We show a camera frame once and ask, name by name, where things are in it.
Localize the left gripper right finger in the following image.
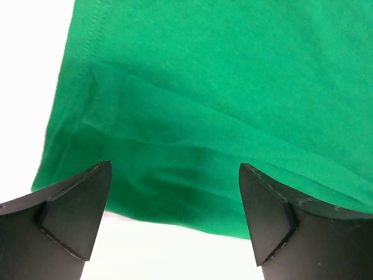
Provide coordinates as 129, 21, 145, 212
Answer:
239, 164, 372, 280

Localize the green t shirt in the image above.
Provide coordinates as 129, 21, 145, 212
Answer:
31, 1, 372, 239

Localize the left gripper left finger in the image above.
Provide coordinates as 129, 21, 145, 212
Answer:
1, 162, 112, 280

